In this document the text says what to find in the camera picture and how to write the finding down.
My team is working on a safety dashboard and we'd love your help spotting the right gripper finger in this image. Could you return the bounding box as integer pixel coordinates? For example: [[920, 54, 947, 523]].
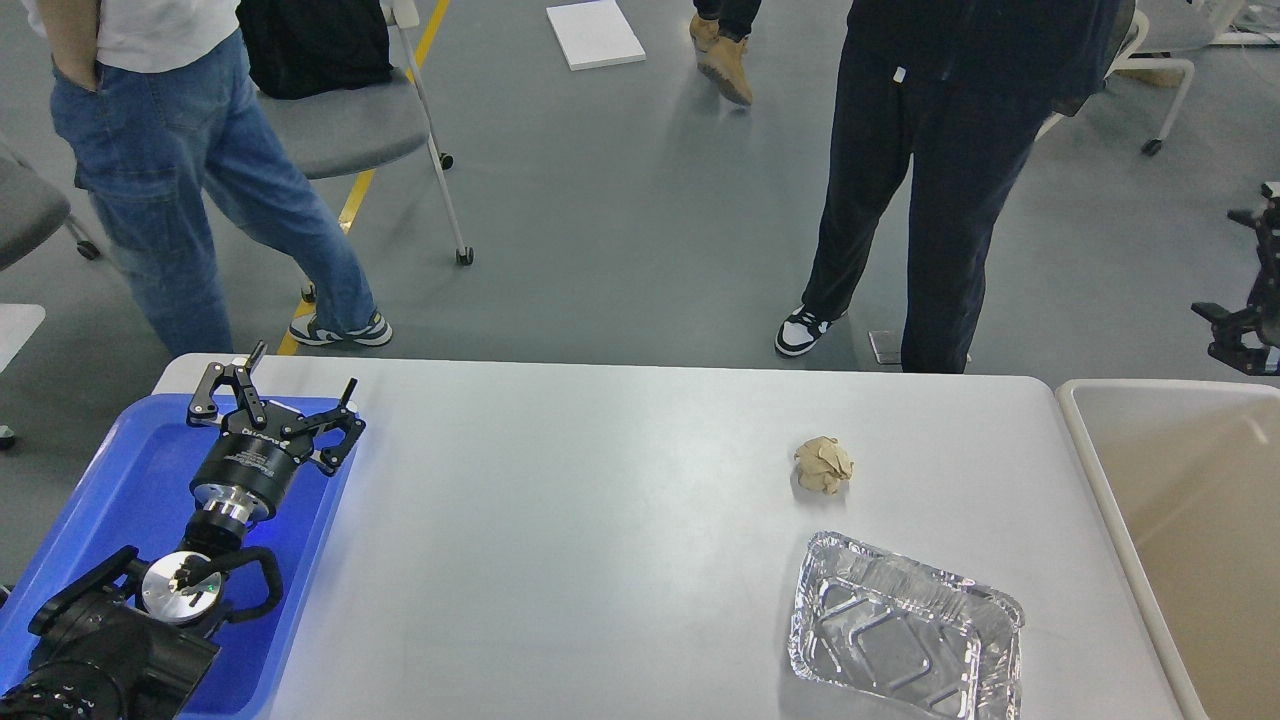
[[1228, 182, 1279, 301], [1190, 302, 1279, 375]]

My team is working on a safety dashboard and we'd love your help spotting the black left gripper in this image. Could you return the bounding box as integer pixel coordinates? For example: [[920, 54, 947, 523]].
[[188, 341, 369, 523]]

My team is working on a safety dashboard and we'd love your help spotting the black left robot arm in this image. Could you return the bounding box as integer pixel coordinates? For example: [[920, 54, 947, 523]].
[[3, 347, 366, 719]]

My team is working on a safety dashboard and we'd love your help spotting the blue plastic tray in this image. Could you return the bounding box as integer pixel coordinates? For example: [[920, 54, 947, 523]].
[[1, 395, 349, 719]]

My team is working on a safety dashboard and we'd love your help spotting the beige plastic bin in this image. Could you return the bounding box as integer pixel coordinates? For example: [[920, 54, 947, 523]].
[[1057, 379, 1279, 719]]

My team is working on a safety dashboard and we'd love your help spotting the white table edge left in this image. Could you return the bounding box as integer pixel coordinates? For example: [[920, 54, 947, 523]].
[[0, 304, 46, 372]]

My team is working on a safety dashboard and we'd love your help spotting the chair with dark jacket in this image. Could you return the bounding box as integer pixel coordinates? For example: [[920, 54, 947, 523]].
[[1106, 1, 1245, 156]]

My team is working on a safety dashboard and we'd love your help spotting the grey chair at left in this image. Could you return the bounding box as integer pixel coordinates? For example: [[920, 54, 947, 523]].
[[1, 136, 101, 269]]

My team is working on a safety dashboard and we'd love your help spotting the person in blue jeans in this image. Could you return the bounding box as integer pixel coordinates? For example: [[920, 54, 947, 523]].
[[26, 1, 393, 356]]

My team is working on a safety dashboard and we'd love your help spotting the black jacket on chair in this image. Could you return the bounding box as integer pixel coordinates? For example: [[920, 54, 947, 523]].
[[236, 1, 392, 100]]

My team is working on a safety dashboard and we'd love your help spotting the person in dark clothes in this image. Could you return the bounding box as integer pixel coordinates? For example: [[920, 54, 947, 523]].
[[774, 1, 1121, 374]]

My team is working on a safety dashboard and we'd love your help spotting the small grey floor plate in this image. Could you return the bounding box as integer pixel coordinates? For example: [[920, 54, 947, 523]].
[[868, 331, 901, 366]]

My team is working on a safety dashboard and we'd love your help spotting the crumpled brown paper ball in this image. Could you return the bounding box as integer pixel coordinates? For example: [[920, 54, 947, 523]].
[[794, 436, 854, 495]]

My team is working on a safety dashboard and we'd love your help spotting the aluminium foil tray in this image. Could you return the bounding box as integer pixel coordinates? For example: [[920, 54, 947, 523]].
[[787, 530, 1025, 719]]

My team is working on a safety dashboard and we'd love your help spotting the person in black trousers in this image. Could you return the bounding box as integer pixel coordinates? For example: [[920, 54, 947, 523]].
[[687, 1, 762, 108]]

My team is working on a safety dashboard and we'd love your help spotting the grey chair with white frame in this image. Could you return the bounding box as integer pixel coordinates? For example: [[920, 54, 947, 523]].
[[259, 1, 474, 266]]

